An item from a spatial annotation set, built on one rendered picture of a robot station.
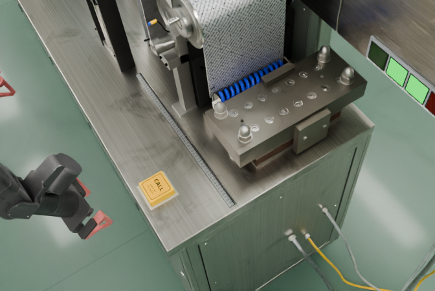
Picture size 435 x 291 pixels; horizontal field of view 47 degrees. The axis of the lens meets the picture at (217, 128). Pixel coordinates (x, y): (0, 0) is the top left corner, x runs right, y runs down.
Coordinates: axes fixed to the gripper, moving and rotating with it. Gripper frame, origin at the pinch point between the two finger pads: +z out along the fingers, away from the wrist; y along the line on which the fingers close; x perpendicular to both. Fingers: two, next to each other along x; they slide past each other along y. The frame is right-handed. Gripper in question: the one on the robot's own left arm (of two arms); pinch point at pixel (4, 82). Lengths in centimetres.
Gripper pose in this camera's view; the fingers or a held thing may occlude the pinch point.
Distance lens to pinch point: 147.8
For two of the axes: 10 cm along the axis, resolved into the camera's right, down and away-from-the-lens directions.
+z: 4.5, 2.3, 8.7
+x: -6.4, 7.6, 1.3
